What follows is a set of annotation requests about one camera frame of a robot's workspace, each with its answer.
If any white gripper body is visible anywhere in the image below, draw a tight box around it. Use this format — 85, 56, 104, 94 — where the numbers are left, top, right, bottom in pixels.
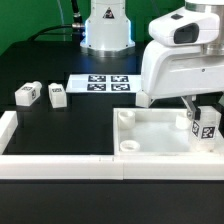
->
141, 41, 224, 99

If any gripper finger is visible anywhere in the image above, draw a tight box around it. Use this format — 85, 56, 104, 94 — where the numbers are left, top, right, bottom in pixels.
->
182, 96, 201, 120

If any white square table top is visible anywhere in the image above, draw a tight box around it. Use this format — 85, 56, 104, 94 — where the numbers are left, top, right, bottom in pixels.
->
113, 108, 224, 156

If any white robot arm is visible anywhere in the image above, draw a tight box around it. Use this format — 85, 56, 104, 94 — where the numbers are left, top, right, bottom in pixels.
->
136, 0, 224, 119

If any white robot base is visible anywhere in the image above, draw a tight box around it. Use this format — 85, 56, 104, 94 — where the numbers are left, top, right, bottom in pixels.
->
80, 0, 135, 57

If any white marker sheet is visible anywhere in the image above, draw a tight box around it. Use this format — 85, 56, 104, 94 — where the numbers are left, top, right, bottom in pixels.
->
66, 74, 141, 93

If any white U-shaped obstacle fence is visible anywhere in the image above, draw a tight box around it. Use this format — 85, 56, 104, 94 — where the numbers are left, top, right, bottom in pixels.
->
0, 111, 224, 180

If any black cable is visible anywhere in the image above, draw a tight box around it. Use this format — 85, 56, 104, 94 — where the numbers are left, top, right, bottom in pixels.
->
27, 0, 86, 42

